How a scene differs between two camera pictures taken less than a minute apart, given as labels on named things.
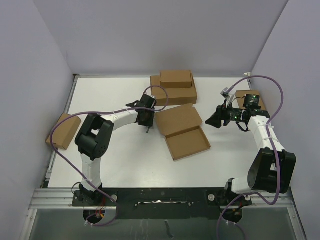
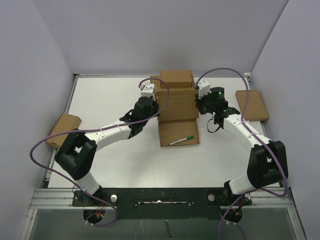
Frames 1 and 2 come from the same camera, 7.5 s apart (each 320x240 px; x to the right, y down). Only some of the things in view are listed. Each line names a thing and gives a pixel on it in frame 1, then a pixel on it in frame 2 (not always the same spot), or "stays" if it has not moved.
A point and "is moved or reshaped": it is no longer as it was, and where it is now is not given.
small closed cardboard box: [175, 79] stays
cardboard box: [63, 132] stays
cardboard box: [180, 126] is moved or reshaped
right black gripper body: [231, 114] -> [204, 105]
